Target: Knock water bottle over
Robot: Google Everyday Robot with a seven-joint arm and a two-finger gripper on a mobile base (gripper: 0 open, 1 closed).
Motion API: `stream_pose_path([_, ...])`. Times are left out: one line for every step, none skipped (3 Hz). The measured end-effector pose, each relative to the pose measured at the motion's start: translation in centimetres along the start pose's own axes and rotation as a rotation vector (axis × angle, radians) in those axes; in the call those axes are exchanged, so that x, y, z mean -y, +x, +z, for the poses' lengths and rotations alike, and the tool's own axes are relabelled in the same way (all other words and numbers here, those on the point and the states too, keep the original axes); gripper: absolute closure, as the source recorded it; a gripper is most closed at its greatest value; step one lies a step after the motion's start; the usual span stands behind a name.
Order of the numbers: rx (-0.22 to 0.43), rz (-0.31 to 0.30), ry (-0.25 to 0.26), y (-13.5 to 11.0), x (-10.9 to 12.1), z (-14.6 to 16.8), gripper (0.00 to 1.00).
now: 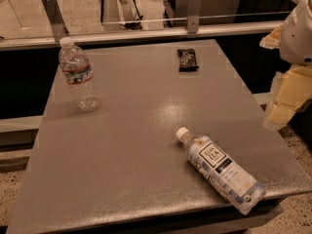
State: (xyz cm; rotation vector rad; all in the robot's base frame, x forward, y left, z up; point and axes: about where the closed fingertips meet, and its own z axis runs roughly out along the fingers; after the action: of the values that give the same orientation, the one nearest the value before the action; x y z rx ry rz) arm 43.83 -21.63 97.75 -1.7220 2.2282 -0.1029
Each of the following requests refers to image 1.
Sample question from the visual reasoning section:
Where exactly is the metal rail bracket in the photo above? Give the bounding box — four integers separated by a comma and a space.
187, 0, 202, 33
41, 0, 69, 42

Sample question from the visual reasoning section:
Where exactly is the clear plastic water bottle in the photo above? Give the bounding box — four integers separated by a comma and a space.
58, 37, 100, 112

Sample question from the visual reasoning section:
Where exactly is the metal guard rail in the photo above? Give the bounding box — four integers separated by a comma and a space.
0, 20, 283, 51

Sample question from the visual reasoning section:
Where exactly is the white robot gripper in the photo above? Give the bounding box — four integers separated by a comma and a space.
259, 0, 312, 131

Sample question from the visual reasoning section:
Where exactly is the right metal rail bracket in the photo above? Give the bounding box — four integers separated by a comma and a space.
187, 0, 202, 33

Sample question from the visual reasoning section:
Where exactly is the tea bottle with white label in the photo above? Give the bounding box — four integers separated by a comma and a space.
175, 127, 265, 215

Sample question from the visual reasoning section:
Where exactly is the left metal rail bracket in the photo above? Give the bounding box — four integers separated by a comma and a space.
41, 0, 69, 42

